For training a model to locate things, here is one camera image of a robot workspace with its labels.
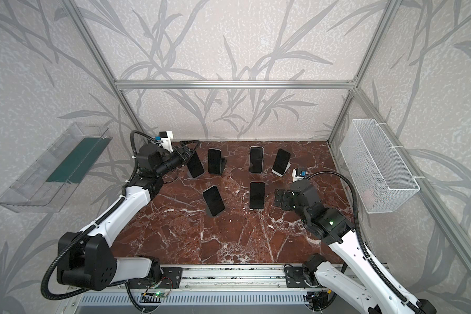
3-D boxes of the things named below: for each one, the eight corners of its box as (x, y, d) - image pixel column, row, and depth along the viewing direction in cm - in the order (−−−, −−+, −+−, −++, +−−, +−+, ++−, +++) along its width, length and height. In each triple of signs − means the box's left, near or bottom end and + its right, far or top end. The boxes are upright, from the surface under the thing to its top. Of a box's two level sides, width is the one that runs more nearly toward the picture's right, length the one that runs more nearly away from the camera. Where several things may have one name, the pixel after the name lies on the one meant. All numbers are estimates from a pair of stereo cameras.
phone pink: (249, 209, 94) (249, 197, 85) (249, 194, 100) (249, 181, 90) (264, 209, 94) (266, 197, 85) (263, 194, 100) (265, 181, 90)
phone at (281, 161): (272, 170, 108) (275, 154, 98) (276, 164, 111) (279, 148, 101) (283, 175, 106) (286, 159, 96) (286, 168, 109) (291, 152, 99)
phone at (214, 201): (213, 218, 91) (208, 203, 79) (208, 208, 95) (202, 191, 82) (226, 211, 93) (222, 195, 81) (220, 201, 97) (216, 184, 85)
